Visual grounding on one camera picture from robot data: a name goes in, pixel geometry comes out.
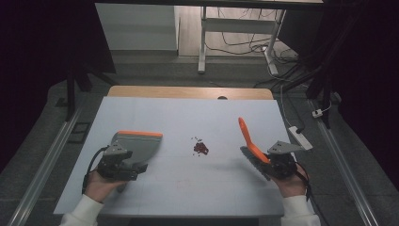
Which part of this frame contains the white cable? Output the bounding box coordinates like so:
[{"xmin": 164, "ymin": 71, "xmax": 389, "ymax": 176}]
[{"xmin": 266, "ymin": 67, "xmax": 333, "ymax": 129}]

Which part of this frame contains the person's right hand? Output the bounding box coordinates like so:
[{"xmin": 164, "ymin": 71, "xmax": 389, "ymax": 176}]
[{"xmin": 271, "ymin": 163, "xmax": 311, "ymax": 199}]

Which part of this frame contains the light blue table mat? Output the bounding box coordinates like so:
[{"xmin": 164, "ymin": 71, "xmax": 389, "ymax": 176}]
[{"xmin": 53, "ymin": 95, "xmax": 293, "ymax": 218}]

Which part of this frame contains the white cabinet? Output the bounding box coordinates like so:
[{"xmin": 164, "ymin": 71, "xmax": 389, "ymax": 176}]
[{"xmin": 95, "ymin": 3, "xmax": 181, "ymax": 52}]

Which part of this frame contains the white power strip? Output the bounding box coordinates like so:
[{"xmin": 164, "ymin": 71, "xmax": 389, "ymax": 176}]
[{"xmin": 288, "ymin": 125, "xmax": 314, "ymax": 152}]

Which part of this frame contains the tangle of black floor cables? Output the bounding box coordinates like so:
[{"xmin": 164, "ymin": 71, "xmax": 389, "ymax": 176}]
[{"xmin": 205, "ymin": 8, "xmax": 318, "ymax": 90}]

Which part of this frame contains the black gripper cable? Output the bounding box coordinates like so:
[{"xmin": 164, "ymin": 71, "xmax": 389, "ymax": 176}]
[
  {"xmin": 81, "ymin": 145, "xmax": 110, "ymax": 195},
  {"xmin": 294, "ymin": 161, "xmax": 331, "ymax": 226}
]

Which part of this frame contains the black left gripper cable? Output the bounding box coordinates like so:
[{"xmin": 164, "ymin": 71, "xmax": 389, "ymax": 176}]
[{"xmin": 81, "ymin": 145, "xmax": 110, "ymax": 195}]

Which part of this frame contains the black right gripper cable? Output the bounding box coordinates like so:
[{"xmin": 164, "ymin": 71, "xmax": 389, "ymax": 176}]
[{"xmin": 294, "ymin": 161, "xmax": 331, "ymax": 226}]

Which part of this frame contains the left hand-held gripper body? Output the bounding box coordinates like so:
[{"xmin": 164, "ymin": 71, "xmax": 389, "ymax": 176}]
[{"xmin": 96, "ymin": 141, "xmax": 143, "ymax": 182}]

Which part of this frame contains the pile of red beans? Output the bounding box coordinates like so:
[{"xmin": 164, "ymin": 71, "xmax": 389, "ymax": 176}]
[{"xmin": 190, "ymin": 136, "xmax": 210, "ymax": 157}]

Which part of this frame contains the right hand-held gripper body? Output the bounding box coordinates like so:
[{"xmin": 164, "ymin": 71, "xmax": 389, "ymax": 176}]
[{"xmin": 265, "ymin": 139, "xmax": 303, "ymax": 181}]

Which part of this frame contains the white desk frame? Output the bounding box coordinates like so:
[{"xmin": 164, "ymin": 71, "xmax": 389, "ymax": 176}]
[{"xmin": 197, "ymin": 6, "xmax": 287, "ymax": 76}]

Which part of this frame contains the person's left hand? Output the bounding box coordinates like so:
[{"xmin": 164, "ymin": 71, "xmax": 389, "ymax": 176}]
[{"xmin": 84, "ymin": 169, "xmax": 127, "ymax": 203}]

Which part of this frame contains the metal floor rail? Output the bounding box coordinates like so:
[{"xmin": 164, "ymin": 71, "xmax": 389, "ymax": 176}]
[
  {"xmin": 309, "ymin": 99, "xmax": 381, "ymax": 226},
  {"xmin": 7, "ymin": 105, "xmax": 85, "ymax": 226}
]

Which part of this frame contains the black stand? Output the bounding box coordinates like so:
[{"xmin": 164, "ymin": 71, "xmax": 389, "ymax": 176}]
[{"xmin": 55, "ymin": 46, "xmax": 118, "ymax": 122}]

